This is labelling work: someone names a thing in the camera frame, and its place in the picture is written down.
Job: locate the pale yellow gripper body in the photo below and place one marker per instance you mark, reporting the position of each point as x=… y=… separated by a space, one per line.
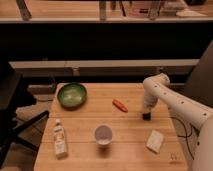
x=147 y=109

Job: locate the black eraser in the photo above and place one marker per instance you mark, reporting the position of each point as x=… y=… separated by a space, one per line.
x=146 y=116

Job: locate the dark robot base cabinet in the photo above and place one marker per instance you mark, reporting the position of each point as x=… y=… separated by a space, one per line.
x=199 y=85

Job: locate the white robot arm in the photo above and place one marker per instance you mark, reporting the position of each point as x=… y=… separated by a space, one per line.
x=199 y=115

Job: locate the orange carrot toy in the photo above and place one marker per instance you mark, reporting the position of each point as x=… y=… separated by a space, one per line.
x=119 y=105

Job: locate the white sponge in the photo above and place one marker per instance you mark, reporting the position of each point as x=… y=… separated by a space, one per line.
x=155 y=141

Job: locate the white paper cup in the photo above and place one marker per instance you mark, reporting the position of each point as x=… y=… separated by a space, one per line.
x=103 y=135

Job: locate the green bowl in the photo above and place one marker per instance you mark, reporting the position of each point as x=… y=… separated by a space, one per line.
x=72 y=95

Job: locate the white plastic bottle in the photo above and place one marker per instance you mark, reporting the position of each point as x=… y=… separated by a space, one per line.
x=60 y=146

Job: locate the black office chair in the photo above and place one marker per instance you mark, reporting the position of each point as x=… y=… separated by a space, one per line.
x=13 y=94

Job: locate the grey metal rail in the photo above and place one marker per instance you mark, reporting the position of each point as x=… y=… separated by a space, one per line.
x=103 y=67

